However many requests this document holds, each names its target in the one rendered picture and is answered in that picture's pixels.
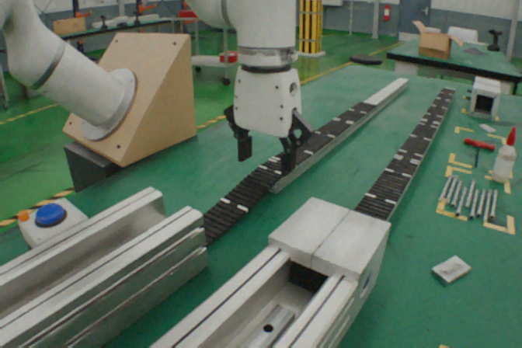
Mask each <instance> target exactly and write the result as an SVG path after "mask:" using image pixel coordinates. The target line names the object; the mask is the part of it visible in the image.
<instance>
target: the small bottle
mask: <svg viewBox="0 0 522 348"><path fill-rule="evenodd" d="M515 140H516V127H513V128H512V130H511V132H510V133H509V135H508V137H507V140H506V144H505V145H504V146H502V147H501V149H500V150H499V152H498V155H497V158H496V163H495V165H494V168H493V171H492V176H491V177H492V179H493V180H494V181H496V182H498V183H507V181H508V179H509V176H510V173H511V170H512V167H513V163H514V159H515V157H516V152H515V149H514V147H513V146H514V143H515Z"/></svg>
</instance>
